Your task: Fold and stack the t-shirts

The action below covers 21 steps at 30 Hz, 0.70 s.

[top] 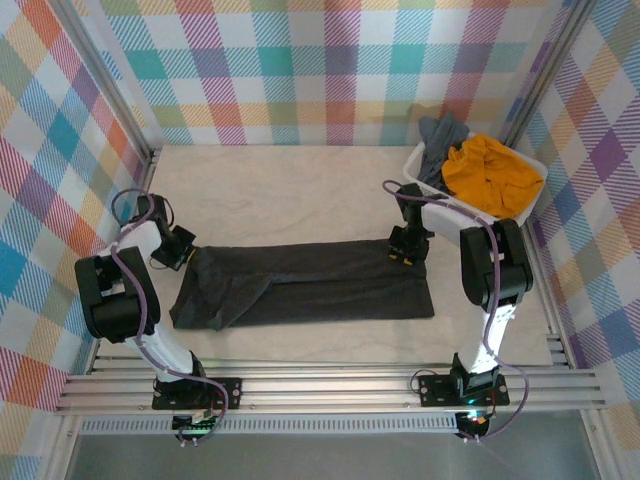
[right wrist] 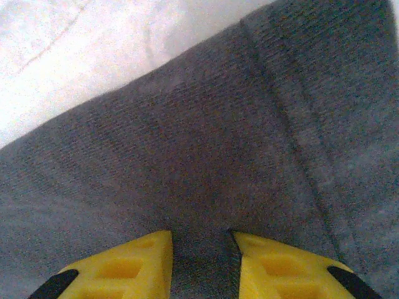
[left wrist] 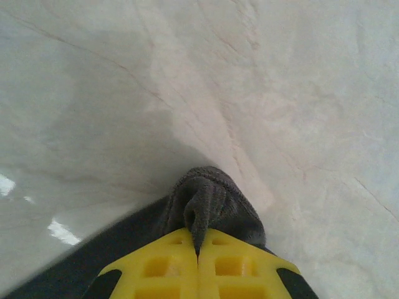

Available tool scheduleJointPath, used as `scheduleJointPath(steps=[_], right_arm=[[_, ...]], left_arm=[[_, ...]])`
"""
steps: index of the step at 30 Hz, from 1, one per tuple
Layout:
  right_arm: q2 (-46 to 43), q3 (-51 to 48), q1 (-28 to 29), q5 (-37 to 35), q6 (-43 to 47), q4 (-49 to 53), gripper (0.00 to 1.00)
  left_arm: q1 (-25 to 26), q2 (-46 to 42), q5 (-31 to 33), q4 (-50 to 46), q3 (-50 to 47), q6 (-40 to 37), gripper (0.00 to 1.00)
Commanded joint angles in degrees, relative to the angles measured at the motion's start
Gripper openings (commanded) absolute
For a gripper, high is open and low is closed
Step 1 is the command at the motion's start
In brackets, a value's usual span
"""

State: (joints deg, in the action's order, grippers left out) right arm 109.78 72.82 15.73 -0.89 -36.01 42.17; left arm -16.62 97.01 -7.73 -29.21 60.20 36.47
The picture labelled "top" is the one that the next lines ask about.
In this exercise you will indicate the dark grey t-shirt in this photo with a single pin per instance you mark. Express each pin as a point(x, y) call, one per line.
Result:
point(325, 285)

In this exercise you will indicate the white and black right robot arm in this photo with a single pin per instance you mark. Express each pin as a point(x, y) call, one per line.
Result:
point(515, 270)

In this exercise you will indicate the white plastic basket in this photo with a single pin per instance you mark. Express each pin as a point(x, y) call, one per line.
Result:
point(411, 167)

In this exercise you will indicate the blue-grey t-shirt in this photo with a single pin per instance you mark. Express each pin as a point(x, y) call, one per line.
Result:
point(440, 140)

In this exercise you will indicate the orange t-shirt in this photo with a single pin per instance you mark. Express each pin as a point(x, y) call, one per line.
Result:
point(490, 170)

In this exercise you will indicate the aluminium side rail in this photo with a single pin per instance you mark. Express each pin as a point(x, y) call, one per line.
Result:
point(147, 175)
point(550, 300)

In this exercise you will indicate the aluminium frame post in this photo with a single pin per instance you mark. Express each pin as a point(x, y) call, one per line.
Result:
point(132, 120)
point(545, 75)

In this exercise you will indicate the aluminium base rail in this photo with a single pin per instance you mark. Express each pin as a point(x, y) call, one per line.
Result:
point(325, 390)

